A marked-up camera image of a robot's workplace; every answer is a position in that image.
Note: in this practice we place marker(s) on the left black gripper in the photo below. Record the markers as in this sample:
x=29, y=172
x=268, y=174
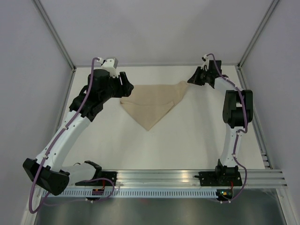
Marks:
x=126, y=89

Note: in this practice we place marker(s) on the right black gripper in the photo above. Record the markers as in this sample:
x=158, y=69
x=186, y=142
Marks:
x=194, y=78

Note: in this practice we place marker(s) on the beige cloth napkin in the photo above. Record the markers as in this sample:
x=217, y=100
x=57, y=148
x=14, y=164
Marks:
x=148, y=104

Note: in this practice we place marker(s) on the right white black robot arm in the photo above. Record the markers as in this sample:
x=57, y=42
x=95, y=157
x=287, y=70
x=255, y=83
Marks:
x=237, y=113

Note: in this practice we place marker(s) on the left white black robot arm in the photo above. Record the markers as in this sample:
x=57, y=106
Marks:
x=46, y=169

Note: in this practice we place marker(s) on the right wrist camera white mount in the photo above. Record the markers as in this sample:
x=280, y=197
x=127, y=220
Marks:
x=206, y=62

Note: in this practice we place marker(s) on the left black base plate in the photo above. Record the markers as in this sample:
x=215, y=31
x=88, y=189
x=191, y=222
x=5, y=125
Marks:
x=106, y=178

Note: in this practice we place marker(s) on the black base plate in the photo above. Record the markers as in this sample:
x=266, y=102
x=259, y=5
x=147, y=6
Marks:
x=211, y=179
x=106, y=178

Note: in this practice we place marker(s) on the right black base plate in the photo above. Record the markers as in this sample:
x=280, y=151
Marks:
x=211, y=179

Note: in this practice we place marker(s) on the white slotted cable duct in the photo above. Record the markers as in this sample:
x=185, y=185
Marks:
x=140, y=193

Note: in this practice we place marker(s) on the aluminium front rail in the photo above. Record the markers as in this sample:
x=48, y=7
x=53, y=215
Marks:
x=254, y=178

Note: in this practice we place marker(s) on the left aluminium frame post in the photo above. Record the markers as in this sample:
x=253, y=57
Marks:
x=52, y=30

